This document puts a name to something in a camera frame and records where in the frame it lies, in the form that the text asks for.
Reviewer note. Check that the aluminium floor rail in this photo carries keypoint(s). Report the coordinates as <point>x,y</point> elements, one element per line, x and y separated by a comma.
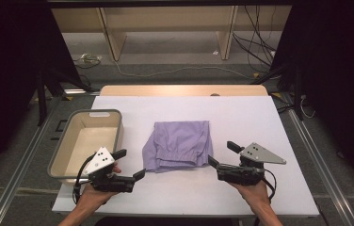
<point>322,169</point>
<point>18,169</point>

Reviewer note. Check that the purple shorts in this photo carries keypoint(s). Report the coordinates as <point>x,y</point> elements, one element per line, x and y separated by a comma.
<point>178,144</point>

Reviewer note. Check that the person's dark clothing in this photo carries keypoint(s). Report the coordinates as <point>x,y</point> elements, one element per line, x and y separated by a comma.
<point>165,221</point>

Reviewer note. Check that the light wooden table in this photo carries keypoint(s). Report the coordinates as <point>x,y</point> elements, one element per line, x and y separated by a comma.
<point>181,90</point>

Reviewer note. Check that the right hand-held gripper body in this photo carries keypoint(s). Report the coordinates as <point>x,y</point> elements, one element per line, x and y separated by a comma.
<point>241,175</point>

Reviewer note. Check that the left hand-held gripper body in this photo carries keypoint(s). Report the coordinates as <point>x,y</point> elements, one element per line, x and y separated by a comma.
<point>99,160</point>

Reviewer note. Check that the person's left hand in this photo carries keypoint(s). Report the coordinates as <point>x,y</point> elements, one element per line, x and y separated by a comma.
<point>95,196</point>

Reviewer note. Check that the grey beige plastic basket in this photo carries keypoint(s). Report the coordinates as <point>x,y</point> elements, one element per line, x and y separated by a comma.
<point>84,141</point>

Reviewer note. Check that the black metal bar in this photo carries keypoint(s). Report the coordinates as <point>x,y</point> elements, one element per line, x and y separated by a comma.
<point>165,3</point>

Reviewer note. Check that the person's right hand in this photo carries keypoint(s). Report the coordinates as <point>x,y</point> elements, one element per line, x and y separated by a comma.
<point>256,194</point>

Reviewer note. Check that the light wooden shelf unit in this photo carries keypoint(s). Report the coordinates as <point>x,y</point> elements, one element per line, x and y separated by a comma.
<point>165,19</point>

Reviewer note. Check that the black curtain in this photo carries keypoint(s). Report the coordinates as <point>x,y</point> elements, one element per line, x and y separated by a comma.
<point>338,78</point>
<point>12,62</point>

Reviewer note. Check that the black floor outlet frame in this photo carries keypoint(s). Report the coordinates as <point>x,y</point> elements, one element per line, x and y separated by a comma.
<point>61,125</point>

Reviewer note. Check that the black tripod stand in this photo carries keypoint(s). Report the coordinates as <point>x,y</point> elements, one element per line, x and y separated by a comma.
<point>45,91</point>
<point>296,84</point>

